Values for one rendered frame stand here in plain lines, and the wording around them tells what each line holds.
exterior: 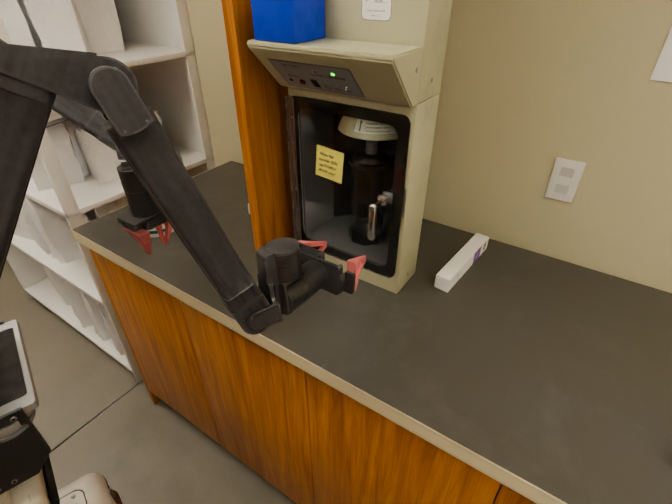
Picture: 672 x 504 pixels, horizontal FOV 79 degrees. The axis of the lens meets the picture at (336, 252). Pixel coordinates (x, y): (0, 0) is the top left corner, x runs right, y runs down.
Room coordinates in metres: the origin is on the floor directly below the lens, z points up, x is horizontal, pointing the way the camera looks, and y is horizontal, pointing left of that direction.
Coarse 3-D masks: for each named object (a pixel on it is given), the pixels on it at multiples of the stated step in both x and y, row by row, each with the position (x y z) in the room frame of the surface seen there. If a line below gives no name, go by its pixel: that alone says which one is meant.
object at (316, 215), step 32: (320, 128) 0.91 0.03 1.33; (352, 128) 0.86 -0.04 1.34; (384, 128) 0.82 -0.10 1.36; (352, 160) 0.86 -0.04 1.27; (384, 160) 0.81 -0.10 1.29; (320, 192) 0.91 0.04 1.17; (352, 192) 0.86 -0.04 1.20; (384, 192) 0.81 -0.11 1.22; (320, 224) 0.91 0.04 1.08; (352, 224) 0.86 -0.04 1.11; (384, 224) 0.81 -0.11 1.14; (352, 256) 0.86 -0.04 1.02; (384, 256) 0.80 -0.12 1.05
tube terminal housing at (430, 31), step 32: (352, 0) 0.88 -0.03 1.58; (416, 0) 0.81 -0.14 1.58; (448, 0) 0.87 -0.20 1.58; (352, 32) 0.88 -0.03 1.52; (384, 32) 0.84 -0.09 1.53; (416, 32) 0.80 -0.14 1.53; (320, 96) 0.92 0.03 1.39; (416, 128) 0.80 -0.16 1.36; (416, 160) 0.82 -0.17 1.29; (416, 192) 0.83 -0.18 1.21; (416, 224) 0.85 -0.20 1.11; (416, 256) 0.88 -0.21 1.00; (384, 288) 0.81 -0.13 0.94
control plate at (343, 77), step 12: (276, 60) 0.87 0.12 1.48; (288, 72) 0.88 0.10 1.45; (300, 72) 0.86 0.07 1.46; (312, 72) 0.84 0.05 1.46; (324, 72) 0.82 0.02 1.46; (336, 72) 0.80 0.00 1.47; (348, 72) 0.78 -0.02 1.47; (288, 84) 0.92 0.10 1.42; (300, 84) 0.90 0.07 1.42; (312, 84) 0.87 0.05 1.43; (336, 84) 0.83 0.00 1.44; (348, 84) 0.81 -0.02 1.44; (360, 96) 0.82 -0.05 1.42
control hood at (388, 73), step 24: (264, 48) 0.85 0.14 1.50; (288, 48) 0.82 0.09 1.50; (312, 48) 0.79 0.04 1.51; (336, 48) 0.77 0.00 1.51; (360, 48) 0.77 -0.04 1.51; (384, 48) 0.77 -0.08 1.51; (408, 48) 0.77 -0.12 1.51; (360, 72) 0.76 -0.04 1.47; (384, 72) 0.73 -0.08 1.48; (408, 72) 0.75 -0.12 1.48; (384, 96) 0.79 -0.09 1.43; (408, 96) 0.76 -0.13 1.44
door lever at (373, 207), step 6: (378, 198) 0.82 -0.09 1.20; (384, 198) 0.81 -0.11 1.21; (372, 204) 0.78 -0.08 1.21; (378, 204) 0.79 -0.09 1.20; (384, 204) 0.81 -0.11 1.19; (372, 210) 0.77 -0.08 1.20; (372, 216) 0.77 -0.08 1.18; (372, 222) 0.77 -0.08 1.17; (372, 228) 0.77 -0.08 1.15; (372, 234) 0.77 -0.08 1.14; (372, 240) 0.77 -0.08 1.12
